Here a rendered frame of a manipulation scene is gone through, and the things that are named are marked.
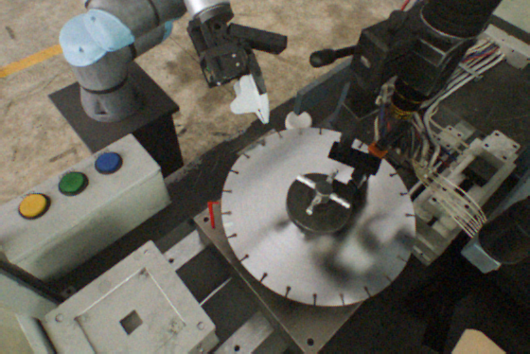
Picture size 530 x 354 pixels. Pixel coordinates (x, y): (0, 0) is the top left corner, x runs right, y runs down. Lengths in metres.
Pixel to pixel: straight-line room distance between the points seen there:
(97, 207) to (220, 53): 0.35
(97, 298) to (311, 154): 0.43
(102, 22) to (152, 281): 0.44
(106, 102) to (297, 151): 0.52
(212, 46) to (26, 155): 1.53
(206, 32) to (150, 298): 0.45
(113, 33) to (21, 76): 1.77
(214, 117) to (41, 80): 0.97
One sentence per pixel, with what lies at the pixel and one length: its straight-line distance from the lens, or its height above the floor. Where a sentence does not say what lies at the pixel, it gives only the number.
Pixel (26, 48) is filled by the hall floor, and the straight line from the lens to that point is 2.62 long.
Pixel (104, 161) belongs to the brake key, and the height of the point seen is 0.91.
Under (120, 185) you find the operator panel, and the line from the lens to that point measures 0.74.
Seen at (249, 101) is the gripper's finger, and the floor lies 1.03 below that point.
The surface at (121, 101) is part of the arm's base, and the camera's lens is 1.00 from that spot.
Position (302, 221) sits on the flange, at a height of 0.96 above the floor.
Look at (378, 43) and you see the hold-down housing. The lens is 0.44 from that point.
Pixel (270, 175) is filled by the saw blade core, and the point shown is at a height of 0.95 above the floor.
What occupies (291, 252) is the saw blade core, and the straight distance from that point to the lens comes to 0.60.
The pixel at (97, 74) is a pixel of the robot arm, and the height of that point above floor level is 0.90.
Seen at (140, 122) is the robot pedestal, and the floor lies 0.75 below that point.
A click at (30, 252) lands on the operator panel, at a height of 0.89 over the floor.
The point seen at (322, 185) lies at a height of 1.00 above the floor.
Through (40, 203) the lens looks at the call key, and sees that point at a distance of 0.76.
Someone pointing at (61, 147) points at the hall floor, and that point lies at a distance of 2.03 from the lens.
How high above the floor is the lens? 1.51
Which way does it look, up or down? 55 degrees down
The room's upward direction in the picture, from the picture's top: 6 degrees clockwise
